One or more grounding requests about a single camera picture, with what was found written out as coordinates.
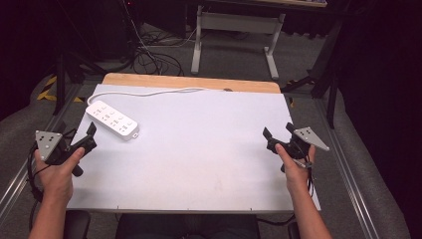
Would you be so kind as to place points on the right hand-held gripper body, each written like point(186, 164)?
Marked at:
point(298, 146)

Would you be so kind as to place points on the black metal stand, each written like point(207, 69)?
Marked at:
point(60, 79)
point(326, 76)

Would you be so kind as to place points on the white table mat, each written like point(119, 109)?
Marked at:
point(199, 149)

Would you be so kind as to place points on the white metal desk frame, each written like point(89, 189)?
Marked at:
point(239, 23)

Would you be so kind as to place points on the person's left hand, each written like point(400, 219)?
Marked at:
point(54, 179)

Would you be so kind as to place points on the aluminium rail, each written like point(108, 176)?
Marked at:
point(345, 172)
point(20, 182)

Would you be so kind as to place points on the yellow black hazard tape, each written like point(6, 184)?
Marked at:
point(49, 89)

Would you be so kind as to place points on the white power strip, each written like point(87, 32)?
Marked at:
point(112, 120)

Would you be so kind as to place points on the person's right hand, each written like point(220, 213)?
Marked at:
point(297, 174)

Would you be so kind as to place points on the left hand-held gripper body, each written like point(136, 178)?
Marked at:
point(49, 142)

